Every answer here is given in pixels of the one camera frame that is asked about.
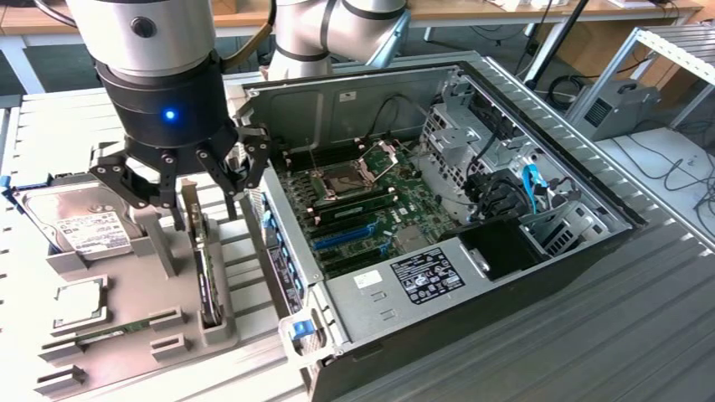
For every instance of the silver drive cage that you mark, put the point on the silver drive cage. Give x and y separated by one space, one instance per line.
466 138

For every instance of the silver power supply unit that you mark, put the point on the silver power supply unit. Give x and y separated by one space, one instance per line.
363 310

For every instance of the open black PC case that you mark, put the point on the open black PC case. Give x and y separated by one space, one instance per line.
503 318

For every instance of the grey vented equipment box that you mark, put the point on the grey vented equipment box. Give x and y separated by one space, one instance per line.
621 109

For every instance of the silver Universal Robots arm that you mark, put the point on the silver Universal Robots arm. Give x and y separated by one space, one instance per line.
146 46

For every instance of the hard disk drive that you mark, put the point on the hard disk drive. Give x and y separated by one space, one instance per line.
4 184

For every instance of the blue expansion slot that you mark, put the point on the blue expansion slot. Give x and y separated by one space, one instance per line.
341 239

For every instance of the grey parts rack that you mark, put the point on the grey parts rack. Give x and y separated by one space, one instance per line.
139 293

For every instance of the silver chipset heatsink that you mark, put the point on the silver chipset heatsink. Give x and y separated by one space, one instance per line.
410 242

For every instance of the black graphics card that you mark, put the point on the black graphics card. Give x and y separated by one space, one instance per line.
208 276

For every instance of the black tripod pole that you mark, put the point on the black tripod pole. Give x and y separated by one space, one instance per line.
559 37

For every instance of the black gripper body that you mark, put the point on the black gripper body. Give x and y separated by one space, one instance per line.
167 96

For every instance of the silver hard disk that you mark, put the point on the silver hard disk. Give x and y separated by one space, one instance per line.
67 218

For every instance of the blue case latch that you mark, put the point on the blue case latch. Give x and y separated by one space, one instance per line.
301 328

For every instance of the green RAM stick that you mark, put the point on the green RAM stick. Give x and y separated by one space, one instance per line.
353 211
112 333

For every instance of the aluminium slat frame table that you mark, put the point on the aluminium slat frame table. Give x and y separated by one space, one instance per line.
682 46

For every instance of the CPU socket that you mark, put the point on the CPU socket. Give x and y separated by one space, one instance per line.
341 182

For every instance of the silver disk bay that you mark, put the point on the silver disk bay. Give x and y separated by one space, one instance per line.
565 238

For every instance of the green motherboard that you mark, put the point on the green motherboard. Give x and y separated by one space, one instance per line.
414 197

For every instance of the wooden desk white legs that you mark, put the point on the wooden desk white legs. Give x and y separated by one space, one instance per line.
609 46
34 25

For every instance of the silver CPU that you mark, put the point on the silver CPU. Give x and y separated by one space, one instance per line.
78 303

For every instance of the white label sticker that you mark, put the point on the white label sticker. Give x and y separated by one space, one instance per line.
347 96

